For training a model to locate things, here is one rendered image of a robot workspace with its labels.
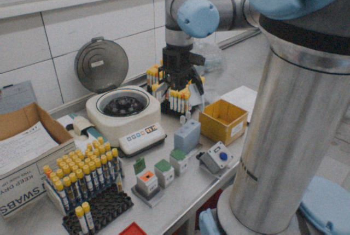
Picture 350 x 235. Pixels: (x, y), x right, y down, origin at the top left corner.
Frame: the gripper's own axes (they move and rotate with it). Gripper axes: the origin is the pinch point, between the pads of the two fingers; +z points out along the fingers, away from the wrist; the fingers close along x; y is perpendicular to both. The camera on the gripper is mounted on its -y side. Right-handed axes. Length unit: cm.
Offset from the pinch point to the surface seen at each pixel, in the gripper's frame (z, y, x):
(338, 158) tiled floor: 109, -149, 53
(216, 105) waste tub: 13.4, -24.2, 0.0
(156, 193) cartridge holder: 19.1, 19.1, 4.6
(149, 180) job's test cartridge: 13.9, 20.1, 3.2
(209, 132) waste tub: 17.9, -13.1, 3.6
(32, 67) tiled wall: -4, 17, -54
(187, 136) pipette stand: 12.1, -0.1, 2.2
